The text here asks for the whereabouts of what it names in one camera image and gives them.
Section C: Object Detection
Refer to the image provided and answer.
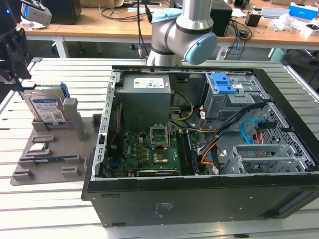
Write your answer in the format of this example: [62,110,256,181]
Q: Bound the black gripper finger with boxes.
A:
[14,27,32,80]
[0,59,25,97]

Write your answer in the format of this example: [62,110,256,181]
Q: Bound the hard disk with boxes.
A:
[16,82,70,129]

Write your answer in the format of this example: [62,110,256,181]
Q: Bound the grey metal disk bay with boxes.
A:
[221,143,315,175]

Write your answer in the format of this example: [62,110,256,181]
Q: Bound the crumpled white paper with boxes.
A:
[19,21,47,32]

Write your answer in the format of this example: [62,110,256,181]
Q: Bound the wooden desk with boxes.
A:
[56,0,319,50]
[23,23,68,59]

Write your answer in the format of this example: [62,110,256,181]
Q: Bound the silver CPU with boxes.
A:
[27,143,49,153]

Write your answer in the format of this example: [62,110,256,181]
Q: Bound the RAM stick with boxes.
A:
[33,155,78,164]

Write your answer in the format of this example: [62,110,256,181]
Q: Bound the grey parts rack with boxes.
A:
[9,98,103,186]

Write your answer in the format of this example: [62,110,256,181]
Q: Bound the grey power supply unit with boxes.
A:
[115,74,172,125]

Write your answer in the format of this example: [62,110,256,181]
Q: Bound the green motherboard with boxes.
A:
[107,129,207,178]

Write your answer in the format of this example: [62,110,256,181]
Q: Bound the metal socket cover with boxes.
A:
[149,123,170,150]

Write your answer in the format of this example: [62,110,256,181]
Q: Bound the CPU socket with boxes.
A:
[152,150,169,164]

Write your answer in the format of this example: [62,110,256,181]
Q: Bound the black graphics card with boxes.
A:
[136,168,179,177]

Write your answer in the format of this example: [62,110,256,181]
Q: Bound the black RAM slots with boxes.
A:
[177,130,200,175]

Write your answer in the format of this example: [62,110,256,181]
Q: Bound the grey drive cage blue latch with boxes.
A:
[203,71,269,121]

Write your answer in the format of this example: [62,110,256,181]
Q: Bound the black open PC case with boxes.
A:
[81,65,319,229]

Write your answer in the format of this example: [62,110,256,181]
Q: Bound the black pen holder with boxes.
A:
[245,12,262,27]

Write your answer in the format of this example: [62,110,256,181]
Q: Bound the teal bin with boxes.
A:
[268,47,287,63]

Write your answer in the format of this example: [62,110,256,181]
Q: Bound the grey laptop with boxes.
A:
[260,7,291,19]

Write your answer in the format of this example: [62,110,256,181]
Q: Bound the crumpled clear plastic bag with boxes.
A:
[269,13,302,33]

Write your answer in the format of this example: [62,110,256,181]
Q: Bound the blue cardboard box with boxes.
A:
[289,2,319,17]

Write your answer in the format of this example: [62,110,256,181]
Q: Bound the white small box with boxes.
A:
[300,23,319,38]

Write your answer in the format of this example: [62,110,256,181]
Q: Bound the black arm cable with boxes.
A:
[136,0,153,58]

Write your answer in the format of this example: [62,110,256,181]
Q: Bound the red black twisted wire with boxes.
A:
[111,119,123,150]

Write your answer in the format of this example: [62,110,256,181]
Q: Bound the wire locking lever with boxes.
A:
[167,123,173,150]

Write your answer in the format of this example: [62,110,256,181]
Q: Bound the yellow wire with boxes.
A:
[169,91,195,122]

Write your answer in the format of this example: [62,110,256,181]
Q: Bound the grey white wire bundle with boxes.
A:
[171,123,217,134]

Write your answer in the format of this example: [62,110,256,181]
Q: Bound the orange wire loop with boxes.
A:
[200,143,217,166]

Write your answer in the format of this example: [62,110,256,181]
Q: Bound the black cable bundle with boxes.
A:
[196,102,266,156]

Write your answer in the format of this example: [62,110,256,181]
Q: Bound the blue data wire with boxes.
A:
[239,119,260,145]

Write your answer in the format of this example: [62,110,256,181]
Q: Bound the orange red power wire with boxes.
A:
[255,120,276,145]

